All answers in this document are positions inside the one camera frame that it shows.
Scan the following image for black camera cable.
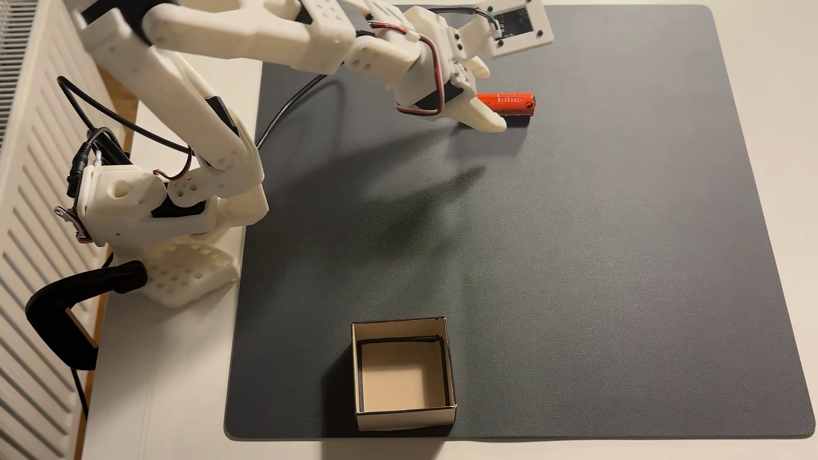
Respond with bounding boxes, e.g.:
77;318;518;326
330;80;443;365
256;6;501;152

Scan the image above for dark grey table mat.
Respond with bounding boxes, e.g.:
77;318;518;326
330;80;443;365
224;5;817;442

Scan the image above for white radiator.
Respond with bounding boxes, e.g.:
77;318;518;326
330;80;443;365
0;0;111;460

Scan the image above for black power cable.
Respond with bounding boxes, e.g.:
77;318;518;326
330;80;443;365
56;75;194;199

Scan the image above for thin black hanging cable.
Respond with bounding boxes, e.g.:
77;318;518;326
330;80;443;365
68;252;116;417

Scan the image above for small open cardboard box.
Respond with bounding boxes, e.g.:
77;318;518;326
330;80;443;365
351;316;458;433

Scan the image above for black table clamp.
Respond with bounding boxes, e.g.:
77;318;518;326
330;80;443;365
26;260;149;371

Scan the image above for red black servo wire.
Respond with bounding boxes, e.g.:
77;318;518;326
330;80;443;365
367;21;446;118

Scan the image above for red cylindrical battery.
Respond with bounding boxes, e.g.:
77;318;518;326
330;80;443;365
476;92;537;120

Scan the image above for white framed camera module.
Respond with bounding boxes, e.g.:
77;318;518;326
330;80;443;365
457;0;556;60

